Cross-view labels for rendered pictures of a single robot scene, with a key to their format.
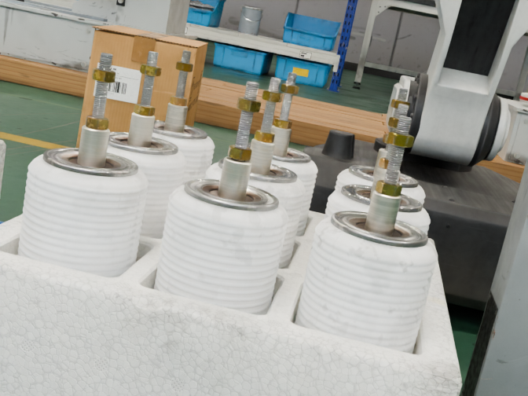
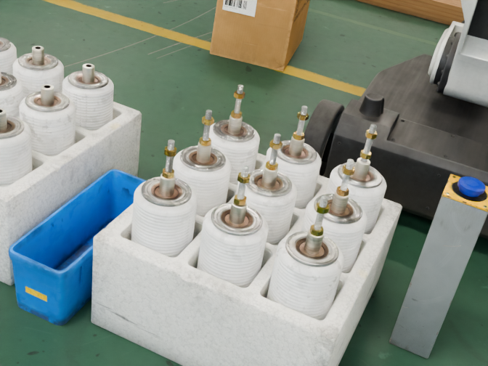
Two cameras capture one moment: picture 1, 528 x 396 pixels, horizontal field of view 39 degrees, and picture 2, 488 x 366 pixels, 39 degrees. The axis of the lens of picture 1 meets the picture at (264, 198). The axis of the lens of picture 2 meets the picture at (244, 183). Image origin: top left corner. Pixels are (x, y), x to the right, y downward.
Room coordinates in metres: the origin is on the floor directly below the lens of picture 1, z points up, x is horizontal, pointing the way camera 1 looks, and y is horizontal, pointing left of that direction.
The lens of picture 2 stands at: (-0.22, -0.15, 0.84)
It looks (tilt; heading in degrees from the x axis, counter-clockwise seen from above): 33 degrees down; 13
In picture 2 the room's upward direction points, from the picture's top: 10 degrees clockwise
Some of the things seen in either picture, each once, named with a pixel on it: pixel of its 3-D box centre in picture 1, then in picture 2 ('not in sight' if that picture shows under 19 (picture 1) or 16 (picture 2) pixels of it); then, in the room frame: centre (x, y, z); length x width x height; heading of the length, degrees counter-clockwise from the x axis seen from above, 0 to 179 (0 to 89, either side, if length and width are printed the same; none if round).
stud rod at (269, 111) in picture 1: (268, 118); (273, 155); (0.69, 0.01, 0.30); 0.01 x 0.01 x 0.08
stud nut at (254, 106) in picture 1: (248, 104); (243, 177); (0.58, 0.03, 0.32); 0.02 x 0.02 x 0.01; 41
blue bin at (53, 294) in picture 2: not in sight; (89, 242); (0.64, 0.29, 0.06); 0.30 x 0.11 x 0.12; 173
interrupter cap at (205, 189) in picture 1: (231, 196); (237, 219); (0.58, 0.03, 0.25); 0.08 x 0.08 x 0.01
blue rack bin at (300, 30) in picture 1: (311, 31); not in sight; (5.54, -0.10, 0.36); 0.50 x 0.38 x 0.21; 175
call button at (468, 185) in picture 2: not in sight; (470, 188); (0.73, -0.29, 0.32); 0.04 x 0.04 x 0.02
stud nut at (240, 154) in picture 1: (240, 152); (240, 200); (0.58, 0.03, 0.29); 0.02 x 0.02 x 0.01; 41
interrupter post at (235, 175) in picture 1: (234, 180); (237, 212); (0.58, 0.03, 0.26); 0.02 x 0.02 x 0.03
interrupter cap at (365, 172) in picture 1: (383, 177); (359, 175); (0.80, -0.12, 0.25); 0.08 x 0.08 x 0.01
